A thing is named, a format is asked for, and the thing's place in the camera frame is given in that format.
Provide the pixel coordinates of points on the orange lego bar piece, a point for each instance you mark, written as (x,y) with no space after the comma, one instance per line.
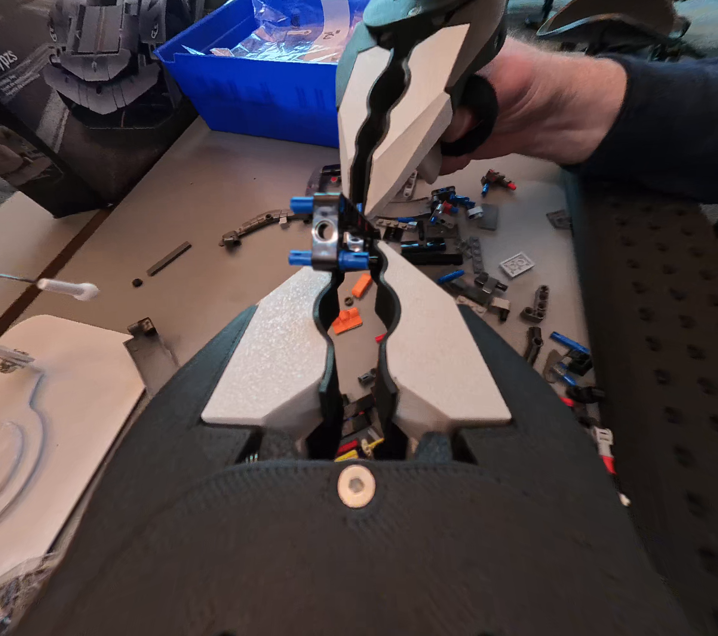
(362,286)

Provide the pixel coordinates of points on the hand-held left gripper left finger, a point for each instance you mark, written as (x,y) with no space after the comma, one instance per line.
(269,367)

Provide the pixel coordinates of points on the black lego frame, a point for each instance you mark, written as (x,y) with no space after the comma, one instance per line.
(339,215)

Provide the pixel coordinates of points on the orange lego bracket piece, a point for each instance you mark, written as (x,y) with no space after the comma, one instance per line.
(346,322)

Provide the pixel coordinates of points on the scattered loose lego pieces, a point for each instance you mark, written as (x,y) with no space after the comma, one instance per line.
(429,257)

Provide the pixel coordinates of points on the lego subassembly with curved panel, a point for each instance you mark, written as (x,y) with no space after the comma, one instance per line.
(154,361)

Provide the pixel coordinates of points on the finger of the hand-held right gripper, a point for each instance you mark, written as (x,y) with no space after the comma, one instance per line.
(426,97)
(353,103)

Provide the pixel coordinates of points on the person's right hand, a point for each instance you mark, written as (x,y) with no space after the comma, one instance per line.
(549,109)

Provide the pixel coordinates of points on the white book stand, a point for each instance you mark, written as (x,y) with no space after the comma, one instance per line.
(73,395)

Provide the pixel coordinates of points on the lego set box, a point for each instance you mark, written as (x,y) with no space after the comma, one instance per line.
(112,86)

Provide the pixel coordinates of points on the black lego tile strip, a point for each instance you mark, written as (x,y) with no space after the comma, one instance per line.
(168,259)

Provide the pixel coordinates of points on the empty clear plastic bags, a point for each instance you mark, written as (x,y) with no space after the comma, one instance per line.
(291,24)

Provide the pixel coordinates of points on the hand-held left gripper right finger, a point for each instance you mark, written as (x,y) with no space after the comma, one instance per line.
(443,367)

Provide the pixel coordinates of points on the lego car chassis assembly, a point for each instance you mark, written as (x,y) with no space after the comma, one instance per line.
(359,420)

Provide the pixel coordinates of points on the person's right forearm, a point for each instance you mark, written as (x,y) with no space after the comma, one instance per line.
(662,131)

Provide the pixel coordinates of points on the black perforated mat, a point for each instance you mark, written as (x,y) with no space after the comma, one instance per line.
(662,367)

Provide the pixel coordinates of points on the blue bin holding plastic bags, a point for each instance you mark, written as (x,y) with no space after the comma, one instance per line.
(252,97)

